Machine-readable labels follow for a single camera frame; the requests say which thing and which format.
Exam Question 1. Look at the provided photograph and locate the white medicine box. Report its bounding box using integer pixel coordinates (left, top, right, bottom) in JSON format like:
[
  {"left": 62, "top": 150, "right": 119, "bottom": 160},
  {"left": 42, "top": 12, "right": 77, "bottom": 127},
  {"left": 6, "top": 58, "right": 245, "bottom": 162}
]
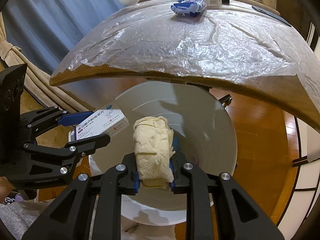
[{"left": 68, "top": 100, "right": 130, "bottom": 142}]

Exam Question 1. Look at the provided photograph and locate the white paper towel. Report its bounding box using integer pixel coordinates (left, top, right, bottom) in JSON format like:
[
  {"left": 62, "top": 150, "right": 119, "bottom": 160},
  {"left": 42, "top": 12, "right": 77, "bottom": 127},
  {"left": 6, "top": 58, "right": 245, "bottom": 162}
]
[{"left": 133, "top": 116, "right": 175, "bottom": 188}]

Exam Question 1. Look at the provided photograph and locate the blue tissue pack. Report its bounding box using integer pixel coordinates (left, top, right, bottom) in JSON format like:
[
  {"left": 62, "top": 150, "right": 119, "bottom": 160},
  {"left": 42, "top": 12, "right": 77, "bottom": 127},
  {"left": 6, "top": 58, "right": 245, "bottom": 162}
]
[{"left": 170, "top": 0, "right": 207, "bottom": 17}]

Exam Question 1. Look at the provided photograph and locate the white round trash bin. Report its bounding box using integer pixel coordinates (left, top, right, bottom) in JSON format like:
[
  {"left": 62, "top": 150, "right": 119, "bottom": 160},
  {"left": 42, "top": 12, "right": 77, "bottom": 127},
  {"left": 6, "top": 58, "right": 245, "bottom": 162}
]
[{"left": 88, "top": 80, "right": 238, "bottom": 227}]

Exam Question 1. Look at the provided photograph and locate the blue curtain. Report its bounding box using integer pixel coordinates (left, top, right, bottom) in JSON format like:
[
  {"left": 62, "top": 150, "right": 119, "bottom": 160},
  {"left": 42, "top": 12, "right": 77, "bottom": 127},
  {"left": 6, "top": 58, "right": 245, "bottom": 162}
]
[{"left": 2, "top": 0, "right": 123, "bottom": 74}]

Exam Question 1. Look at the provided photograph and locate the dark blue smartphone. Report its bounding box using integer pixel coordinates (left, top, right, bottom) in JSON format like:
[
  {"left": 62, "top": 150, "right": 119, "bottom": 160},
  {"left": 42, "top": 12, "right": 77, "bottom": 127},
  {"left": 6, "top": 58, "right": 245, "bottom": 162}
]
[{"left": 252, "top": 5, "right": 292, "bottom": 27}]

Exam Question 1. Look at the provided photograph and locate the dark wooden cabinet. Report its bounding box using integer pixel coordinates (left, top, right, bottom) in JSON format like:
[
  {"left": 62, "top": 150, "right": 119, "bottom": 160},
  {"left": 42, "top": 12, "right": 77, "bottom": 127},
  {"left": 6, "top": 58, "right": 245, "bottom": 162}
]
[{"left": 276, "top": 0, "right": 311, "bottom": 38}]

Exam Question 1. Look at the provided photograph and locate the black phone with camera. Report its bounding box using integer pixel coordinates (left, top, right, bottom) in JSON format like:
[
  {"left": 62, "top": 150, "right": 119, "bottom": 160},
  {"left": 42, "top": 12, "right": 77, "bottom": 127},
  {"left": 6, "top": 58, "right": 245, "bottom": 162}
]
[{"left": 222, "top": 0, "right": 230, "bottom": 5}]

